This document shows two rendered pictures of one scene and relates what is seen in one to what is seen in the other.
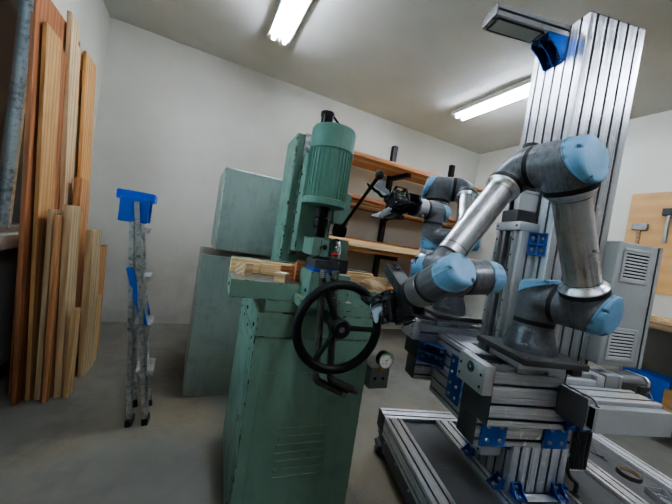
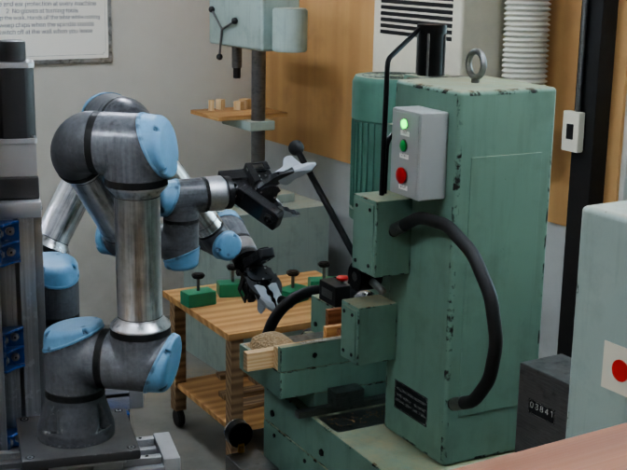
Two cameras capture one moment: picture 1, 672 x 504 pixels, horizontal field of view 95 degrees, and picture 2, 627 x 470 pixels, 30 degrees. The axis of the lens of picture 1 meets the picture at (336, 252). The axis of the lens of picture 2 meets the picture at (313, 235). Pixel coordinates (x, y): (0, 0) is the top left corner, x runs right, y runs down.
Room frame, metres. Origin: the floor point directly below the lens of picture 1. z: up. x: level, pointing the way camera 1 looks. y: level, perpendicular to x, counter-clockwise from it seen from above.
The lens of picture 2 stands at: (3.68, -0.38, 1.76)
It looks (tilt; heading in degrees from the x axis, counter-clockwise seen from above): 14 degrees down; 173
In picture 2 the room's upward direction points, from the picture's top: 1 degrees clockwise
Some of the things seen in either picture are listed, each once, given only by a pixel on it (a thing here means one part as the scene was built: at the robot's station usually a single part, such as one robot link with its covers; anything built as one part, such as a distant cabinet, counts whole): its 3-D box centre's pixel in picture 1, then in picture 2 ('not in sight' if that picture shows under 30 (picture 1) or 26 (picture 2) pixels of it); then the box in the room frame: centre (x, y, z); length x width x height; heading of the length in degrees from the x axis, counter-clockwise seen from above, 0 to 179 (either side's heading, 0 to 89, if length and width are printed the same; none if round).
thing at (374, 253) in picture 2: (339, 209); (381, 233); (1.50, 0.02, 1.22); 0.09 x 0.08 x 0.15; 21
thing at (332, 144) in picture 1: (328, 168); (391, 147); (1.24, 0.08, 1.35); 0.18 x 0.18 x 0.31
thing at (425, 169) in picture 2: not in sight; (418, 152); (1.59, 0.06, 1.40); 0.10 x 0.06 x 0.16; 21
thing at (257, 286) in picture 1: (314, 291); (367, 345); (1.14, 0.06, 0.87); 0.61 x 0.30 x 0.06; 111
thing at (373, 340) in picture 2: (336, 251); (368, 329); (1.47, 0.00, 1.02); 0.09 x 0.07 x 0.12; 111
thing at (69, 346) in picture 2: not in sight; (76, 353); (1.48, -0.57, 0.98); 0.13 x 0.12 x 0.14; 73
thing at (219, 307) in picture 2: not in sight; (274, 353); (-0.36, -0.03, 0.32); 0.66 x 0.57 x 0.64; 113
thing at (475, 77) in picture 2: not in sight; (476, 65); (1.51, 0.18, 1.55); 0.06 x 0.02 x 0.07; 21
